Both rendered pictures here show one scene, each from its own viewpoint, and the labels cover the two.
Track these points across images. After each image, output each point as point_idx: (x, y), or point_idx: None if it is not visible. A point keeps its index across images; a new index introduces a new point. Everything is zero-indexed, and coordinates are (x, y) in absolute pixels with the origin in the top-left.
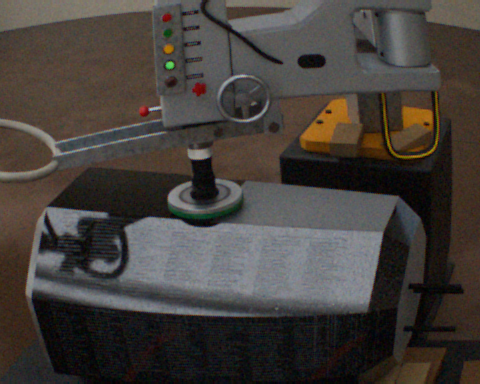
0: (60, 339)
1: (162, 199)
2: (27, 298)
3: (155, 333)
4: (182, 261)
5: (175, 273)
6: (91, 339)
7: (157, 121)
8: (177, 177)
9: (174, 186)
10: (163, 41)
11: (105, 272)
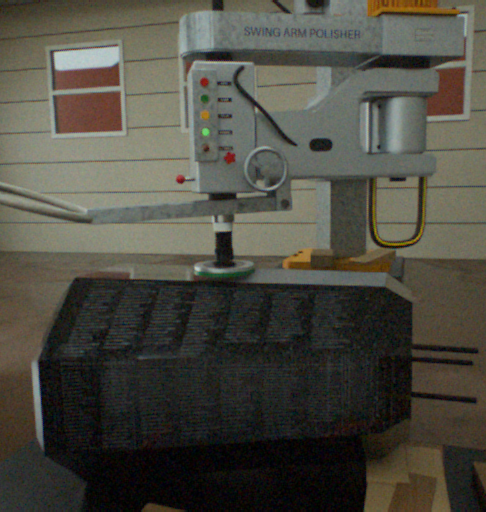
0: (63, 406)
1: (187, 274)
2: (32, 366)
3: (172, 382)
4: (205, 312)
5: (198, 322)
6: (101, 400)
7: (188, 201)
8: None
9: None
10: (200, 107)
11: (130, 326)
